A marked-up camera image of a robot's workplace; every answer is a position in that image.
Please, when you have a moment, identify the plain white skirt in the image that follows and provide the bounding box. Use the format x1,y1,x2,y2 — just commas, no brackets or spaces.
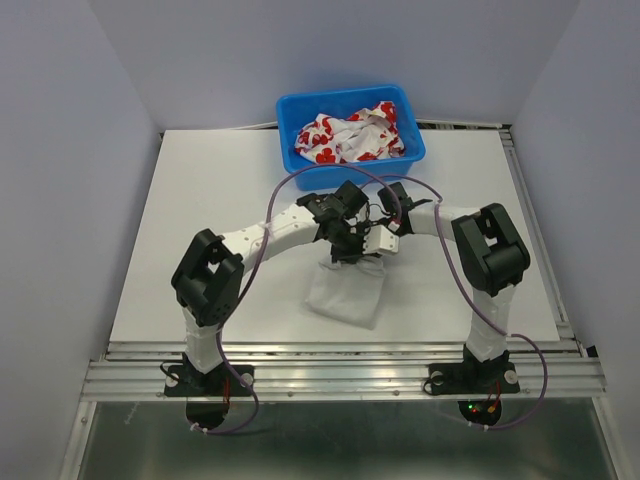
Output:
306,256,386,330

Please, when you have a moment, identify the red poppy floral skirt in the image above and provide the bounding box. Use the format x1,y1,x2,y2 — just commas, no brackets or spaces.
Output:
294,101,405,164

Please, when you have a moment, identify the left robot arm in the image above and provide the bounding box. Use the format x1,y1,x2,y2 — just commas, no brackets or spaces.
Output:
164,181,368,397

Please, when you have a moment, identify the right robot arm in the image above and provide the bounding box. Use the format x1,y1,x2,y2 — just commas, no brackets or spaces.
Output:
378,182,531,396

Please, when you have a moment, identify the blue plastic bin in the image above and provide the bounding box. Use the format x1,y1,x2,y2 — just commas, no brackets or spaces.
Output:
276,84,426,191

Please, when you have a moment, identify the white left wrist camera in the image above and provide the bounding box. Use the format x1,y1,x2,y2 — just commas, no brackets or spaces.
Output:
363,225,399,256

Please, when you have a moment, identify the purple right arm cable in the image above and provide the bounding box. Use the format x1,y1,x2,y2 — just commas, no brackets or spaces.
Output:
372,173,550,433

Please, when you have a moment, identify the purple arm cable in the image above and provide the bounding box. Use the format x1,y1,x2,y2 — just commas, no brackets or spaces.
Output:
372,173,550,433
187,163,444,436

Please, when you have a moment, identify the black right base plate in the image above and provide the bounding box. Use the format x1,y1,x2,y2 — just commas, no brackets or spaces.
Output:
422,362,521,397

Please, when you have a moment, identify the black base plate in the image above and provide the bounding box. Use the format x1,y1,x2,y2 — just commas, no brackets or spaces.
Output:
422,362,521,397
160,363,251,399

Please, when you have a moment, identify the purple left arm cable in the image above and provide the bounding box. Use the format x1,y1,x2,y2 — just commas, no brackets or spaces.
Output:
187,163,444,436

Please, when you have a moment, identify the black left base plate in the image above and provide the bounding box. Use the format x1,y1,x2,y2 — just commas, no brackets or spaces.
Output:
160,363,251,399

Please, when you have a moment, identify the aluminium front rail frame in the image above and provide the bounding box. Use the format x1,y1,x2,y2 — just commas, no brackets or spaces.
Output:
60,339,606,479

